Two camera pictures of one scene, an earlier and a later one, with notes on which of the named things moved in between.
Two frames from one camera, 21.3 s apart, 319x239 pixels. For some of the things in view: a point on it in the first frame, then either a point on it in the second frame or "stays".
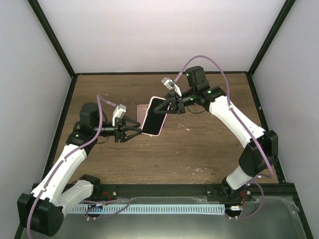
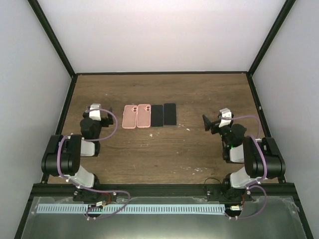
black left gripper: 120,135 to 106,123
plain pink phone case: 141,111 stays
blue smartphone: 155,120 to 170,114
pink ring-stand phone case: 154,121 to 129,117
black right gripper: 176,103 to 208,125
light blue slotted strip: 165,208 stays
